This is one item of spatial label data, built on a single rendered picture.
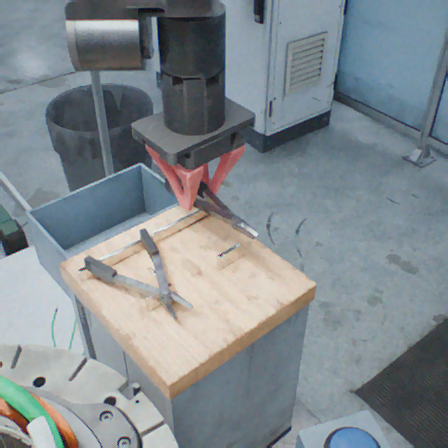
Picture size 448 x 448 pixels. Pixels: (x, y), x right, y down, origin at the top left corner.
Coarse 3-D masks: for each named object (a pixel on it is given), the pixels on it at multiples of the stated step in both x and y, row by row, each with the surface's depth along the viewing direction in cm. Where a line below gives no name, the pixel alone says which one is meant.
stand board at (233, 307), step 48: (192, 240) 61; (240, 240) 62; (96, 288) 56; (192, 288) 56; (240, 288) 56; (288, 288) 56; (144, 336) 51; (192, 336) 51; (240, 336) 51; (192, 384) 49
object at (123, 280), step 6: (114, 276) 54; (120, 276) 54; (126, 276) 53; (114, 282) 54; (120, 282) 53; (126, 282) 53; (132, 282) 53; (138, 282) 53; (144, 282) 53; (132, 288) 53; (138, 288) 52; (144, 288) 52; (150, 288) 52; (156, 288) 52; (150, 294) 52; (156, 294) 52
